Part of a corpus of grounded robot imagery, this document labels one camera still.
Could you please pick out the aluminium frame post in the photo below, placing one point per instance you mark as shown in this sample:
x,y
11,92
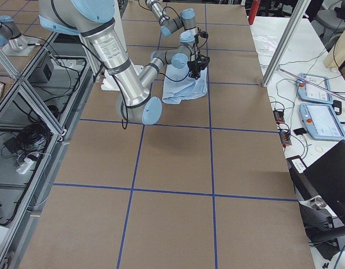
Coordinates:
x,y
287,35

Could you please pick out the upper blue teach pendant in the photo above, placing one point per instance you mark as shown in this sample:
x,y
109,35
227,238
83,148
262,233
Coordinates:
x,y
308,92

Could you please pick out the clear plastic bag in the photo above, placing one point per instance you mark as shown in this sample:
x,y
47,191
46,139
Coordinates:
x,y
265,44

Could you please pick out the red cylinder bottle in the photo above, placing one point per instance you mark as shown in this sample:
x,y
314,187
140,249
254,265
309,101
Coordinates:
x,y
253,11

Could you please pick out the grey electronics box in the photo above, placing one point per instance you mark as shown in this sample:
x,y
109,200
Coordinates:
x,y
43,71

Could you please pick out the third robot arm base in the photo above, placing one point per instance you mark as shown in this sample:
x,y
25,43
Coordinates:
x,y
12,41

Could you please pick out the black laptop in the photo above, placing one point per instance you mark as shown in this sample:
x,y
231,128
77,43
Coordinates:
x,y
325,177

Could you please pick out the white power strip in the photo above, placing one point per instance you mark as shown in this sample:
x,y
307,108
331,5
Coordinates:
x,y
26,165

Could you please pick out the light blue button shirt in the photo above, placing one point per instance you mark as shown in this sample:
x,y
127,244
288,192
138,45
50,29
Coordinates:
x,y
183,88

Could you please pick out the blue teach pendant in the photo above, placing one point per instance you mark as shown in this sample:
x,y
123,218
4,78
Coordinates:
x,y
321,122
308,92

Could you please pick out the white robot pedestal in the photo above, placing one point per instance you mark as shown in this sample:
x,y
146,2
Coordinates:
x,y
119,73

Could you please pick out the lower blue teach pendant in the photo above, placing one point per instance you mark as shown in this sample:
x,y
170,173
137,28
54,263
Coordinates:
x,y
321,122

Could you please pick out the metal rod green tip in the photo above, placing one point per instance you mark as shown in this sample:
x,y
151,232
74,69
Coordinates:
x,y
300,79

